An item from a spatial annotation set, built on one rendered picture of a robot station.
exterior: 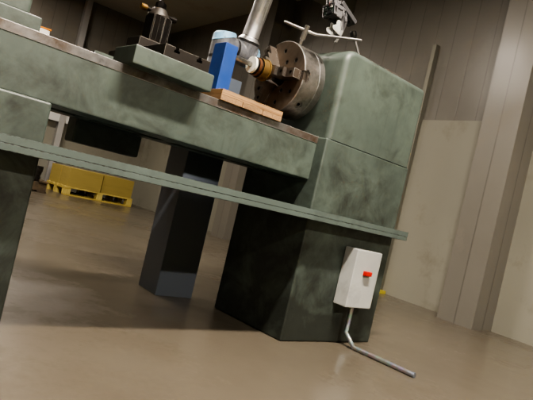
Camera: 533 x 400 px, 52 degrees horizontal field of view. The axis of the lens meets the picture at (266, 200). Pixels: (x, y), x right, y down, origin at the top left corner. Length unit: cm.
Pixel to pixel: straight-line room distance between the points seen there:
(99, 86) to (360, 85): 115
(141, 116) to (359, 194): 109
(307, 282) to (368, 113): 79
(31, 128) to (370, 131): 145
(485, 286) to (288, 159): 243
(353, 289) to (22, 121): 151
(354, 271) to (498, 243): 206
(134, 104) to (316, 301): 116
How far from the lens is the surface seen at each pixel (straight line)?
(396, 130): 265
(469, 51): 520
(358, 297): 252
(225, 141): 203
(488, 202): 433
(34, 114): 169
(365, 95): 247
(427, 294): 483
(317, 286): 241
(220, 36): 282
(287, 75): 230
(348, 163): 242
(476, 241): 433
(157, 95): 188
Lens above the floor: 54
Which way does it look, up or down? level
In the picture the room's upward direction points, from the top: 13 degrees clockwise
